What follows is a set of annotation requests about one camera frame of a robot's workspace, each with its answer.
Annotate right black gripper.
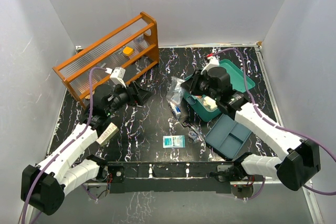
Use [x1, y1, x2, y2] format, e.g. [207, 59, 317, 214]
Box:
[182, 69, 220, 101]

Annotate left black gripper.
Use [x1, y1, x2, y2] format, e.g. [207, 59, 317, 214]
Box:
[106, 80, 153, 116]

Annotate clear zip bag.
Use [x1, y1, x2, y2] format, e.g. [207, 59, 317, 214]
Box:
[166, 77, 185, 105]

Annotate teal medicine box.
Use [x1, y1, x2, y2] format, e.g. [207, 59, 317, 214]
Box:
[183, 59, 246, 122]

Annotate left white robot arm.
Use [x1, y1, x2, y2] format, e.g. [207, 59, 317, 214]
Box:
[20, 81, 152, 216]

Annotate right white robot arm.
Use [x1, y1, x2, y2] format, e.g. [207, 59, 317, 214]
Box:
[181, 67, 321, 191]

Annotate cream medicine carton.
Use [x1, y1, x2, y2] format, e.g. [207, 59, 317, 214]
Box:
[96, 123, 119, 146]

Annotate white blue bandage roll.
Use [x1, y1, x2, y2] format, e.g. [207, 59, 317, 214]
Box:
[168, 101, 182, 119]

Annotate yellow-orange small block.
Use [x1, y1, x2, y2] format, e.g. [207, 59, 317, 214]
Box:
[122, 46, 134, 57]

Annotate orange wooden shelf rack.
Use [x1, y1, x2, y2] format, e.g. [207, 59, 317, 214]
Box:
[53, 12, 160, 108]

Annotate small tape roll bag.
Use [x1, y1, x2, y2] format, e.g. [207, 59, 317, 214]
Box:
[188, 131, 201, 143]

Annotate teal white sachet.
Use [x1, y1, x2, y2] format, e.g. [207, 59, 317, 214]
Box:
[163, 135, 185, 148]

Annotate blue-grey divider tray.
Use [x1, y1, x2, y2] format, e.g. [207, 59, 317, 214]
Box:
[205, 114, 251, 159]

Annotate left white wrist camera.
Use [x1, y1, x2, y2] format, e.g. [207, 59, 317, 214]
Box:
[105, 67, 126, 87]

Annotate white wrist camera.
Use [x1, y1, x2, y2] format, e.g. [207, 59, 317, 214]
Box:
[201, 54, 219, 75]
[105, 67, 126, 87]

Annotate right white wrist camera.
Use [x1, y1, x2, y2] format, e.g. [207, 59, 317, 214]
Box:
[201, 54, 219, 75]

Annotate black handled scissors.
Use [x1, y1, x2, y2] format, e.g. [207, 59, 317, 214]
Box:
[182, 121, 204, 141]

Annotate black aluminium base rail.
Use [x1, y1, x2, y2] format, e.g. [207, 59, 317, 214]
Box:
[91, 160, 244, 194]

